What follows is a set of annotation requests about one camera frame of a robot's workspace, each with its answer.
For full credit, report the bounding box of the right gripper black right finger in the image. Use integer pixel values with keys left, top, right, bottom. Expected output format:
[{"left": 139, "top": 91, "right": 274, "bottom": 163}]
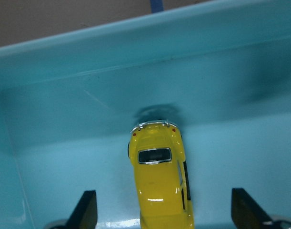
[{"left": 231, "top": 188, "right": 291, "bottom": 229}]

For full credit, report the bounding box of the teal plastic storage bin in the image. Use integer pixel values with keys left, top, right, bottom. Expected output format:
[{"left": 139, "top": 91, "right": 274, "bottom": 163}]
[{"left": 0, "top": 0, "right": 291, "bottom": 229}]

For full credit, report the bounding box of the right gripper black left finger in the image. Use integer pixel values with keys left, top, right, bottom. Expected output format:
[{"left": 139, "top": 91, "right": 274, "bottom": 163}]
[{"left": 45, "top": 190, "right": 98, "bottom": 229}]

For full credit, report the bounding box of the yellow beetle toy car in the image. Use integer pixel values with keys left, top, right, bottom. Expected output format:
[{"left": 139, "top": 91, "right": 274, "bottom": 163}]
[{"left": 128, "top": 120, "right": 195, "bottom": 229}]

